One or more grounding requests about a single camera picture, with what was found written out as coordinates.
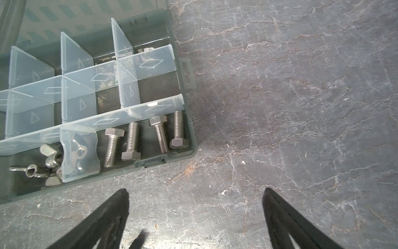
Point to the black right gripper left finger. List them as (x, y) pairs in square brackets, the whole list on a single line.
[(102, 228)]

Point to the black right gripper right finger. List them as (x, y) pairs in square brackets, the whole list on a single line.
[(285, 224)]

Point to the silver wing nut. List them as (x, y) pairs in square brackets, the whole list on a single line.
[(54, 158), (79, 152), (30, 171)]

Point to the silver hex bolt short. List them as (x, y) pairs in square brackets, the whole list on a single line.
[(131, 152)]

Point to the dark hex bolt large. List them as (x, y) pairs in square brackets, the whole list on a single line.
[(178, 141)]

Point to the green transparent compartment organizer box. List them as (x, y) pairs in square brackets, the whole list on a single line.
[(75, 68)]

